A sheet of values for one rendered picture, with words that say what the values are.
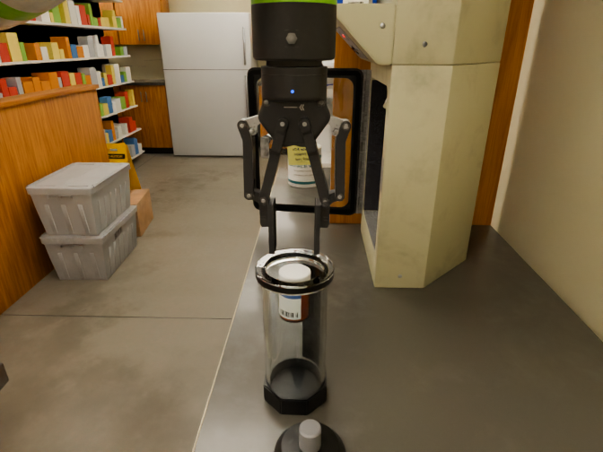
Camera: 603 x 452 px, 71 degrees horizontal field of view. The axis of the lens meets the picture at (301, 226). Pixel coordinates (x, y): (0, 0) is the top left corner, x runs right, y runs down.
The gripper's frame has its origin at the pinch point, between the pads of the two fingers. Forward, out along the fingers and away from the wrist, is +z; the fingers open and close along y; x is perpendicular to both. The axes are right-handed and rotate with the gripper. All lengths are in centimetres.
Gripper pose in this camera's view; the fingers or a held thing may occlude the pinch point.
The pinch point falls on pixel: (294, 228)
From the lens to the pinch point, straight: 55.4
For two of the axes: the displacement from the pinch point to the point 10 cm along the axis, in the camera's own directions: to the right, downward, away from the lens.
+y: -10.0, -0.2, 0.3
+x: -0.4, 3.9, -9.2
